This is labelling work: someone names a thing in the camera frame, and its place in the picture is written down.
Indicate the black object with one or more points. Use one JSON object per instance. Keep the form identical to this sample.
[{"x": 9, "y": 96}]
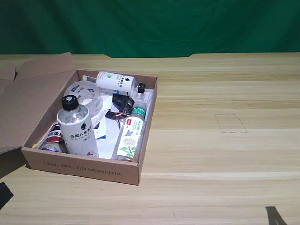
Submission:
[{"x": 4, "y": 194}]

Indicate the small yellow item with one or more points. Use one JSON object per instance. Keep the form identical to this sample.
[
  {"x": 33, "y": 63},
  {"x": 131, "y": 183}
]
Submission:
[{"x": 34, "y": 145}]

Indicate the brown cardboard monitor box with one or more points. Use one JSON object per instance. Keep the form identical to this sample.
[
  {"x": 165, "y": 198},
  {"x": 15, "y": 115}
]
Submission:
[{"x": 82, "y": 168}]

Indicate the white paper sheets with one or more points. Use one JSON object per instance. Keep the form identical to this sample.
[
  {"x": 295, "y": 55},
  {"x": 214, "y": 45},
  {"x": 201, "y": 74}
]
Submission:
[{"x": 106, "y": 147}]

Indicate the white blue printed leaflet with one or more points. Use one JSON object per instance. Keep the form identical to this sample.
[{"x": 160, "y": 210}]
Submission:
[{"x": 100, "y": 134}]

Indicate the Pepsi drink can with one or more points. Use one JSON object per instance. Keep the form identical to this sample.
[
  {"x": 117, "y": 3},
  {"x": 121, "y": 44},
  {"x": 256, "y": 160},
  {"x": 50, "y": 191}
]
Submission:
[{"x": 52, "y": 137}]

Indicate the clear plastic bag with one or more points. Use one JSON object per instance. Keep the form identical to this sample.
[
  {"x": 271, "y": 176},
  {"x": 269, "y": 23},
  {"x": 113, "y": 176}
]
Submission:
[{"x": 87, "y": 79}]

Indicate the green backdrop curtain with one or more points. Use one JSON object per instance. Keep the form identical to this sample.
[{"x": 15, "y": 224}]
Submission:
[{"x": 150, "y": 23}]

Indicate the clear bottle green label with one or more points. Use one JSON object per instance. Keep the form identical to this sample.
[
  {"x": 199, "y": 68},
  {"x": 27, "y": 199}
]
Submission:
[{"x": 129, "y": 138}]

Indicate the clear packing tape roll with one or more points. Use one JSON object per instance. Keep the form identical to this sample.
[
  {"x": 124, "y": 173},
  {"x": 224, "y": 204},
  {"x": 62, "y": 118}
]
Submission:
[{"x": 93, "y": 98}]

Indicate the white printed receipt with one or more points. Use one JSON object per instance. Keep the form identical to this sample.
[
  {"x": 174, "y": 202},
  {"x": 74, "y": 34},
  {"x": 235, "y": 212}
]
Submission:
[{"x": 98, "y": 118}]

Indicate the white bottle black cap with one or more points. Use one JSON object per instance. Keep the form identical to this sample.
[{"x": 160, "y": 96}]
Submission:
[
  {"x": 79, "y": 138},
  {"x": 114, "y": 82}
]

